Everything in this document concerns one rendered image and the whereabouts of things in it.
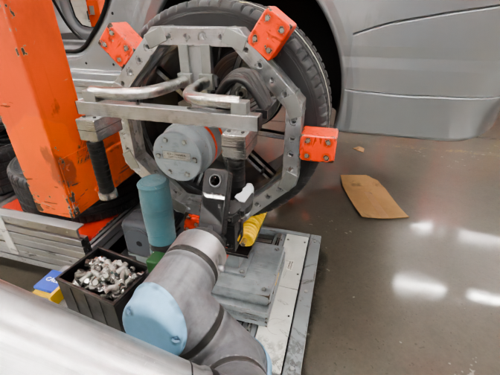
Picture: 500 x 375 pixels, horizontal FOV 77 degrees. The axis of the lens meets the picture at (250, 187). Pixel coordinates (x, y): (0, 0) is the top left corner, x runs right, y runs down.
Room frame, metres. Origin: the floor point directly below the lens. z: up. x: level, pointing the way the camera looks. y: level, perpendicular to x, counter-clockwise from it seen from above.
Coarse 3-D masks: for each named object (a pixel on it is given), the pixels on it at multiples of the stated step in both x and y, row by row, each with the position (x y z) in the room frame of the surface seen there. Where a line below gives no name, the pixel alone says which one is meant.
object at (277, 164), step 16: (176, 48) 0.96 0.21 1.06; (160, 64) 0.98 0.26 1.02; (176, 64) 1.11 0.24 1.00; (240, 64) 0.91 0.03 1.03; (144, 80) 0.97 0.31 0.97; (160, 80) 1.05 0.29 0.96; (160, 96) 1.07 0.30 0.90; (176, 96) 1.19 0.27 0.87; (272, 96) 0.88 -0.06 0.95; (144, 128) 0.98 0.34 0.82; (160, 128) 1.05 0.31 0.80; (224, 160) 0.92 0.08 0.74; (256, 160) 0.89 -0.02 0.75; (256, 176) 1.00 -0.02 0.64; (272, 176) 0.88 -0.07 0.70
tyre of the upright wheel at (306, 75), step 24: (192, 0) 0.93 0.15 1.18; (216, 0) 0.91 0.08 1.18; (168, 24) 0.94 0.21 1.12; (192, 24) 0.92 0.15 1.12; (216, 24) 0.90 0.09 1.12; (240, 24) 0.88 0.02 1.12; (288, 48) 0.85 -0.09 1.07; (312, 48) 0.99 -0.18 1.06; (288, 72) 0.85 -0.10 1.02; (312, 72) 0.84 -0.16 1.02; (312, 96) 0.83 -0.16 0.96; (312, 120) 0.82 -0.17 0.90; (144, 144) 0.98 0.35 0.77; (312, 168) 0.82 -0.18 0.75; (192, 192) 0.93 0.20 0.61; (288, 192) 0.84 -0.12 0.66
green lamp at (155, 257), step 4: (156, 252) 0.57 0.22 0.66; (160, 252) 0.57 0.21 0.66; (152, 256) 0.56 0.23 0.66; (156, 256) 0.56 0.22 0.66; (160, 256) 0.56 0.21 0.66; (148, 260) 0.54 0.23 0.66; (152, 260) 0.54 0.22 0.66; (156, 260) 0.54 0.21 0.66; (148, 264) 0.54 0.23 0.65; (152, 264) 0.54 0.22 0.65; (156, 264) 0.53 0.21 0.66; (148, 268) 0.54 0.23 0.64; (152, 268) 0.54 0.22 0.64
